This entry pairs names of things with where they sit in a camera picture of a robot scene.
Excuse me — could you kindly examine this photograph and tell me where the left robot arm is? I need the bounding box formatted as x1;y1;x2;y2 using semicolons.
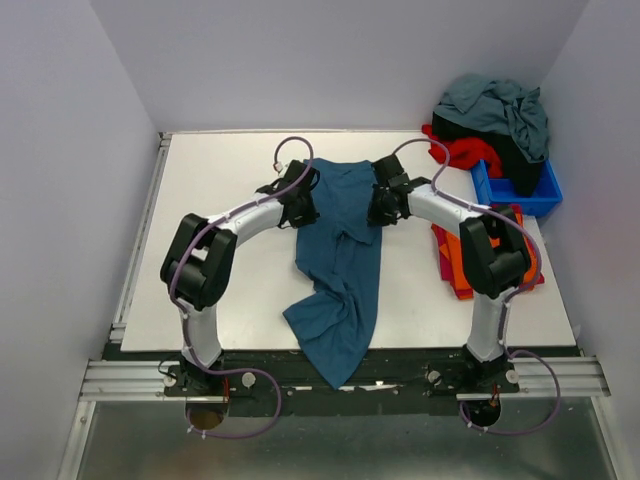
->
160;160;320;395

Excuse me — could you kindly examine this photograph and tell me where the orange folded t-shirt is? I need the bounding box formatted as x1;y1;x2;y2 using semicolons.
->
432;212;545;301

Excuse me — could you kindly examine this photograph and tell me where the grey-teal crumpled t-shirt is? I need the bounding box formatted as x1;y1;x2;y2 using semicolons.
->
434;74;550;164

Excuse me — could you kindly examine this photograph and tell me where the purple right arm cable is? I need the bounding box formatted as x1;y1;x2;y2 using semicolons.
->
392;138;562;437

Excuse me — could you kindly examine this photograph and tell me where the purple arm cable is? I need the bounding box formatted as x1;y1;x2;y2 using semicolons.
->
168;137;284;441
392;138;562;437

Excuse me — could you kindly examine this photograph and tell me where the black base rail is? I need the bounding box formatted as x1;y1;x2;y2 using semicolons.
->
162;347;521;419

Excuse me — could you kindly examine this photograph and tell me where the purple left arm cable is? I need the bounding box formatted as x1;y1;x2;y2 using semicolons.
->
168;137;284;441

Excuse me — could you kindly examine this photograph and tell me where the aluminium frame extrusion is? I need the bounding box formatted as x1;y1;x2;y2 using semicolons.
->
79;357;611;403

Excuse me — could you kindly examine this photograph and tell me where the black t-shirt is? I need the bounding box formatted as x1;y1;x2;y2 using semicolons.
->
431;114;543;197

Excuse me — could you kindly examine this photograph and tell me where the blue plastic bin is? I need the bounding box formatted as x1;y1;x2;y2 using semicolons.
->
468;157;564;217

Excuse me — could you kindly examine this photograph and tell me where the teal blue t-shirt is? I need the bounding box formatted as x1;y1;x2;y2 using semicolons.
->
283;159;382;389

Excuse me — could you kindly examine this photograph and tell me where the red t-shirt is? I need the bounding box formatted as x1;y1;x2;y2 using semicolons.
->
421;124;504;178

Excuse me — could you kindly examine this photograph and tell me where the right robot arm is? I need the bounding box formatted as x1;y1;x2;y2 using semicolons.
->
367;154;531;392

